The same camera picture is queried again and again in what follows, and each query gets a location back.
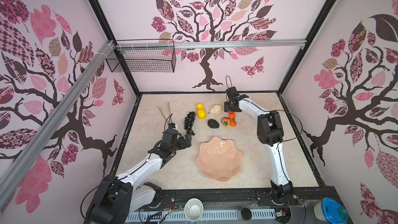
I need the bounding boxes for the red strawberry fruit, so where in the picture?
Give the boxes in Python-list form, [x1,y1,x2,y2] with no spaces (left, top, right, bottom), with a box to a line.
[221,117,231,127]

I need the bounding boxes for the pink scalloped fruit bowl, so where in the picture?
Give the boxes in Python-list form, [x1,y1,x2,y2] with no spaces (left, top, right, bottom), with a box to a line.
[197,137,243,182]

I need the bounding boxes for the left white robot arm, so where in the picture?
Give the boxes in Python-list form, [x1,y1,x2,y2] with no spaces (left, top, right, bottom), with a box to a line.
[80,128,192,224]

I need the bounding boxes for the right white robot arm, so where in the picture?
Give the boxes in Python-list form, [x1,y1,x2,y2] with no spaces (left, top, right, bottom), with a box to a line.
[224,89,294,205]

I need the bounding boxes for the cream white pear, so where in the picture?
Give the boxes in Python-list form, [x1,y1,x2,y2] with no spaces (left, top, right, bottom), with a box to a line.
[209,105,223,115]

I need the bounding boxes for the orange tangerine pair on stem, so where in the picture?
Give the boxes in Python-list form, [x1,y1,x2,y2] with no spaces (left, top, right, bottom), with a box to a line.
[229,112,237,127]

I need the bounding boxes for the dark purple grape bunch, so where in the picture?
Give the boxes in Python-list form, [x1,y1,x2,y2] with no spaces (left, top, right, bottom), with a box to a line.
[184,112,195,136]

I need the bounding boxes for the dark avocado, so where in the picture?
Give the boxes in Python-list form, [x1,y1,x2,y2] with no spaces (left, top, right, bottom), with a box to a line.
[207,119,220,129]

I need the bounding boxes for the large yellow lemon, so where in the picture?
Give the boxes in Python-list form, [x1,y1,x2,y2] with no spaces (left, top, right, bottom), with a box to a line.
[197,108,207,119]

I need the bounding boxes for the small yellow lemon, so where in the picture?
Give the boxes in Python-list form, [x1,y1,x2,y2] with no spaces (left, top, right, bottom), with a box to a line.
[196,103,204,110]

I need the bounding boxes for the silver metal tongs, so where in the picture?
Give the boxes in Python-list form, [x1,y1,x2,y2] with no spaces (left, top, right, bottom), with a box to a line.
[158,102,173,131]

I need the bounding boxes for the white cup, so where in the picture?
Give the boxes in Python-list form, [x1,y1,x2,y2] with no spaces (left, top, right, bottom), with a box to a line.
[184,198,204,223]

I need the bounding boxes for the black round cap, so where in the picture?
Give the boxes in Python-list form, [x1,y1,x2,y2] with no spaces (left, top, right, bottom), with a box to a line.
[240,208,252,221]

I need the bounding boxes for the blue lidded container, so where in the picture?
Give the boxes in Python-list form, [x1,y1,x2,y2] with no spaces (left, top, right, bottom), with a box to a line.
[314,198,349,224]

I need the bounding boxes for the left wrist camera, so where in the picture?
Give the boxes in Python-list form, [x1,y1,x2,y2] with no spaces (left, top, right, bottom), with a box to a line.
[167,123,178,130]

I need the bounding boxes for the aluminium rail back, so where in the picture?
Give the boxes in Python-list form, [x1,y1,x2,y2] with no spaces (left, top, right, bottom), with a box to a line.
[116,39,307,49]

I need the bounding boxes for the aluminium rail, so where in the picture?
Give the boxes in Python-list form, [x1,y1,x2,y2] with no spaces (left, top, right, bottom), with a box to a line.
[1,40,115,207]
[116,39,307,49]

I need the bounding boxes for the black wire basket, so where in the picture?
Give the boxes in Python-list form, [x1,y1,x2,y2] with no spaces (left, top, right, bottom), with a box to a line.
[106,38,177,73]

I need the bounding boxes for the aluminium rail left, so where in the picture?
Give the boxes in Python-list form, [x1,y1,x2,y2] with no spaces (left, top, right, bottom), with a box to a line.
[1,40,115,207]

